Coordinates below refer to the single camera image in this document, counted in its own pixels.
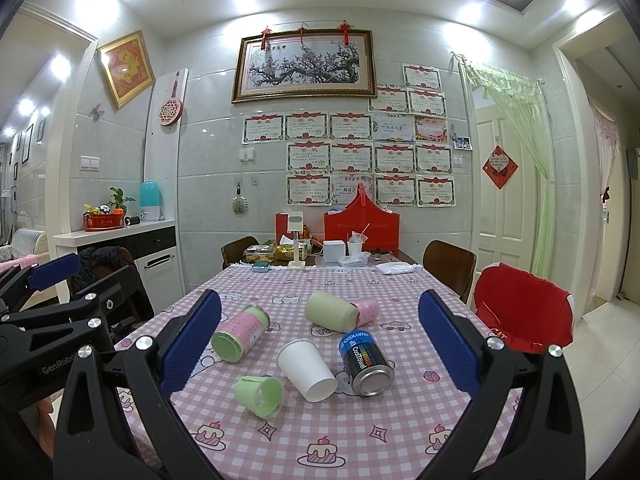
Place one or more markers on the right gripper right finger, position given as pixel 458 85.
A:
pixel 546 438

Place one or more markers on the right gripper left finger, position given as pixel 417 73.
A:
pixel 94 440

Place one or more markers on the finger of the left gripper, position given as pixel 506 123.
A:
pixel 19 284

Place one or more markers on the small light green cup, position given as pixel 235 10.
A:
pixel 260 395

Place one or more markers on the small pink cup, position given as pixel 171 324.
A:
pixel 368 310

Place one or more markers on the white paper cup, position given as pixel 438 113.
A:
pixel 303 365

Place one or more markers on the large pale green cup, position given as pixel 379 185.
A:
pixel 331 312

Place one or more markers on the plastic cup with straw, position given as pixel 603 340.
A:
pixel 355 243

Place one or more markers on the pink green canister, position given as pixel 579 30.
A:
pixel 233 339

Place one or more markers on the chair with black jacket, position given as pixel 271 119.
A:
pixel 107 279

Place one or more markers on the red chair cover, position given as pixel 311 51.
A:
pixel 528 313

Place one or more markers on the brown wooden chair right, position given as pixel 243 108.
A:
pixel 452 265

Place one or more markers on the brown wooden chair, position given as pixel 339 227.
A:
pixel 233 252
pixel 452 265

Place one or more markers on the black metal can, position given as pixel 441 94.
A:
pixel 364 361

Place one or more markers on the brown wooden chair far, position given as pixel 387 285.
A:
pixel 233 252

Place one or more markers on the white sideboard cabinet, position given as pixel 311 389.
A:
pixel 149 247

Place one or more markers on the green potted plant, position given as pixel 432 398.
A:
pixel 118 200

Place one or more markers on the snack packages pile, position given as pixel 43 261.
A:
pixel 271 253

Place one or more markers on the red gift box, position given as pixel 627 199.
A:
pixel 361 215

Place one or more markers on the pink checkered tablecloth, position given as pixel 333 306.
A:
pixel 286 410

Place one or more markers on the white panel door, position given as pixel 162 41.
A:
pixel 507 216

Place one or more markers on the teal humidifier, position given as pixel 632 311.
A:
pixel 150 201

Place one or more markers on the white square box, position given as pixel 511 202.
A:
pixel 333 251

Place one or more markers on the white desk lamp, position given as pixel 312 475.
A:
pixel 295 226

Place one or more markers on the red diamond door sign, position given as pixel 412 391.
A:
pixel 499 167

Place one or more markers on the gold framed red picture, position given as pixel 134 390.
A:
pixel 126 68

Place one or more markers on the green sheer curtain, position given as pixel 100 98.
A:
pixel 520 100

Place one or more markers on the framed plum blossom painting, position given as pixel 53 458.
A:
pixel 304 63

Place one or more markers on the hanging wall brush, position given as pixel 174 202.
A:
pixel 239 202

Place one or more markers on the red round wall ornament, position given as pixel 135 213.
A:
pixel 171 110

